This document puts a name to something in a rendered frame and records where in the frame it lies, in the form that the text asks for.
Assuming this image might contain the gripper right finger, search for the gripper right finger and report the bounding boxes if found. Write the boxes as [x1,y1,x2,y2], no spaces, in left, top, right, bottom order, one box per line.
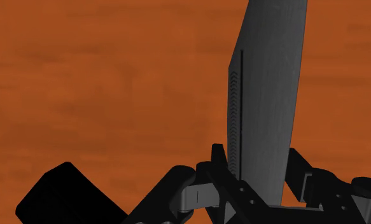
[283,147,371,224]

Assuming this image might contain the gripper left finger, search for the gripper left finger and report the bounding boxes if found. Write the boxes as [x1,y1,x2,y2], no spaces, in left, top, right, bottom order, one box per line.
[122,143,268,224]

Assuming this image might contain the dark grey console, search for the dark grey console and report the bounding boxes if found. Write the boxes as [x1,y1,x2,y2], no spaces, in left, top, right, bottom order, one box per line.
[227,0,308,207]

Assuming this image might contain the black box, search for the black box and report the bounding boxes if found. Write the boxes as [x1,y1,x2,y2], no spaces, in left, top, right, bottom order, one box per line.
[15,161,129,224]

